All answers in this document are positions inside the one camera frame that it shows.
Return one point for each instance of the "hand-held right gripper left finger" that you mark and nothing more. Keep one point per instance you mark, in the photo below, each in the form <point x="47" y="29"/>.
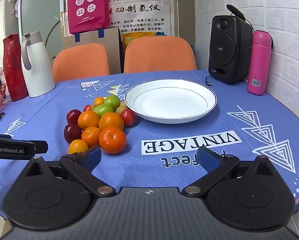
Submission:
<point x="93" y="155"/>

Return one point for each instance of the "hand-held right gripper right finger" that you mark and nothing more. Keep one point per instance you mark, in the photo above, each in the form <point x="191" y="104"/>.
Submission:
<point x="209" y="159"/>

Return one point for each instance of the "yellow-orange citrus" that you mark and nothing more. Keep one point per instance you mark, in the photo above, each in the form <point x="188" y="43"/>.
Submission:
<point x="77" y="146"/>

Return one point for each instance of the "orange mandarin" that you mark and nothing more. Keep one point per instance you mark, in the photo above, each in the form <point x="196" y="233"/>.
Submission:
<point x="111" y="121"/>
<point x="88" y="119"/>
<point x="112" y="140"/>
<point x="91" y="136"/>

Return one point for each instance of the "dark red plum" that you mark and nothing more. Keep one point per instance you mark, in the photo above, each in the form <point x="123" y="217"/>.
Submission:
<point x="72" y="133"/>
<point x="73" y="116"/>

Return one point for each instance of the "green jujube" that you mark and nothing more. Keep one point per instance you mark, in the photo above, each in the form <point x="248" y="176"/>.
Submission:
<point x="103" y="110"/>
<point x="112" y="101"/>

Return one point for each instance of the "red cherry tomato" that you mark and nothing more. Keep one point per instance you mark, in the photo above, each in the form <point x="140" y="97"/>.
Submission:
<point x="127" y="117"/>
<point x="87" y="108"/>

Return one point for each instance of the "beige longan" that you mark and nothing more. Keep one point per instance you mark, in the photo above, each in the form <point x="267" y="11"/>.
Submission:
<point x="120" y="110"/>
<point x="123" y="104"/>

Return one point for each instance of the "small orange kumquat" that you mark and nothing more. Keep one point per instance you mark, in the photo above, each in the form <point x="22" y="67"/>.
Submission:
<point x="99" y="101"/>

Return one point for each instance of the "white ceramic plate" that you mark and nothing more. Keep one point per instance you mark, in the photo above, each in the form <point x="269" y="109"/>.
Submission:
<point x="169" y="102"/>

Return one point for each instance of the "red thermos jug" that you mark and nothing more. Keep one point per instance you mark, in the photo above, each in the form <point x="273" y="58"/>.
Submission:
<point x="13" y="75"/>

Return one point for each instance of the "blue printed tablecloth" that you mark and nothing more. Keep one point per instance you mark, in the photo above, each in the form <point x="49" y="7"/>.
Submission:
<point x="52" y="92"/>

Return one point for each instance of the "white thermos jug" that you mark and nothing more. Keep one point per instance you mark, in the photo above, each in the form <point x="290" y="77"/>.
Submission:
<point x="39" y="75"/>

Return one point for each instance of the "orange chair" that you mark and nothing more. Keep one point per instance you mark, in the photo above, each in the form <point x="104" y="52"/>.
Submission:
<point x="80" y="62"/>
<point x="159" y="55"/>

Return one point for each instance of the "pink bottle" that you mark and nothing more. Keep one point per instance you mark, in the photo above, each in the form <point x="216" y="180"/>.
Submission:
<point x="259" y="62"/>

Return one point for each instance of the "black speaker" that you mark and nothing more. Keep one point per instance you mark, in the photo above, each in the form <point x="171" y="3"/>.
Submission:
<point x="227" y="50"/>

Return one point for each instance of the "brown paper bag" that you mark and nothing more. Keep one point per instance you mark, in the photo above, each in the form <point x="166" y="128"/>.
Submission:
<point x="112" y="40"/>

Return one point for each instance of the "frosted glass door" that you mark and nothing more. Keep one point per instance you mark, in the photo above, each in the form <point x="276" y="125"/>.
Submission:
<point x="39" y="10"/>

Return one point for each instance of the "yellow snack bag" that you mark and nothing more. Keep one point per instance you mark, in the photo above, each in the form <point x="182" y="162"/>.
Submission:
<point x="132" y="38"/>

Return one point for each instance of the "blue packet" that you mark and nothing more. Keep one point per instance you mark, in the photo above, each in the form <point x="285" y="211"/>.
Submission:
<point x="160" y="33"/>

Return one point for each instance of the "pink tote bag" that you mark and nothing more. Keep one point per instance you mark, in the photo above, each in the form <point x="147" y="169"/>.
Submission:
<point x="87" y="17"/>

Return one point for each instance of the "white wall poster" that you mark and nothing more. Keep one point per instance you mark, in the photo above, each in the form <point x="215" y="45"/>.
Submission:
<point x="139" y="12"/>

